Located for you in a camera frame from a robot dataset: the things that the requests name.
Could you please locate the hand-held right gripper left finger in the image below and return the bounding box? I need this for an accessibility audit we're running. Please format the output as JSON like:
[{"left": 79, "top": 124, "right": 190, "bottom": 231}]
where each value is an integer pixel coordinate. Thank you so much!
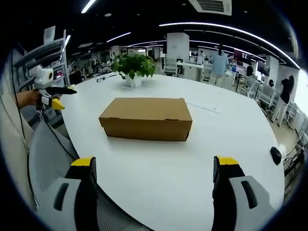
[{"left": 38, "top": 156, "right": 99, "bottom": 231}]

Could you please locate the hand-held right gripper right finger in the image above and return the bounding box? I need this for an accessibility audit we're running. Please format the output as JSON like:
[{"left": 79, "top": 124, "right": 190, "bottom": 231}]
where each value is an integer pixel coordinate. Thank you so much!
[{"left": 211, "top": 155, "right": 280, "bottom": 231}]

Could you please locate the brown cardboard shoe box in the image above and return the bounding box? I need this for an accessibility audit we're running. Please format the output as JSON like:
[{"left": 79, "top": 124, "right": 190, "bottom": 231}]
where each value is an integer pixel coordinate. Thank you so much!
[{"left": 98, "top": 97, "right": 193, "bottom": 141}]

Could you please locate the person's left hand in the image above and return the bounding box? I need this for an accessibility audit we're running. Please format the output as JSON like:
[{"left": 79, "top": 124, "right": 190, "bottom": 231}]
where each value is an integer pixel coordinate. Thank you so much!
[{"left": 16, "top": 89, "right": 40, "bottom": 107}]

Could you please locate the metal storage shelf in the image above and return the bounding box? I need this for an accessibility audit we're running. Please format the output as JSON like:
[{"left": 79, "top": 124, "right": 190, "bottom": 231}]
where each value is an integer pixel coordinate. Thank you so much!
[{"left": 12, "top": 29, "right": 70, "bottom": 116}]

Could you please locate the grey mesh office chair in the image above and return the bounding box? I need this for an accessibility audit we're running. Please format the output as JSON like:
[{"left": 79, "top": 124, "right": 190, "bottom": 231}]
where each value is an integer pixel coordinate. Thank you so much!
[{"left": 27, "top": 105, "right": 145, "bottom": 231}]

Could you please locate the small grey tool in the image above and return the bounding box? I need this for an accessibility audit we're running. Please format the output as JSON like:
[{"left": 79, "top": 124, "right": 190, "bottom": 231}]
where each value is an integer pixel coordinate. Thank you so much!
[{"left": 95, "top": 74, "right": 117, "bottom": 83}]

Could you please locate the black computer mouse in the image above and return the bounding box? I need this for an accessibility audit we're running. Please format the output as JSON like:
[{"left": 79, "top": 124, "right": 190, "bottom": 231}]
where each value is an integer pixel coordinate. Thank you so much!
[{"left": 270, "top": 146, "right": 282, "bottom": 166}]

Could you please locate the potted green plant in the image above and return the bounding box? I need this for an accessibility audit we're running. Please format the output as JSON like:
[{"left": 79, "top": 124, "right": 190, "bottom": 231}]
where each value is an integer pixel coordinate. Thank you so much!
[{"left": 111, "top": 54, "right": 157, "bottom": 88}]

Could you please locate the white office chair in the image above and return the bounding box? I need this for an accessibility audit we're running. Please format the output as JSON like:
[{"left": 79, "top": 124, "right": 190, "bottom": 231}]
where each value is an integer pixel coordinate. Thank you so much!
[{"left": 256, "top": 84, "right": 276, "bottom": 111}]

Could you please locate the ceiling air conditioner vent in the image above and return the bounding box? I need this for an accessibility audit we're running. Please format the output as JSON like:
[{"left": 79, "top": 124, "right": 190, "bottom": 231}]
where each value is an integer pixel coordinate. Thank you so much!
[{"left": 188, "top": 0, "right": 232, "bottom": 16}]

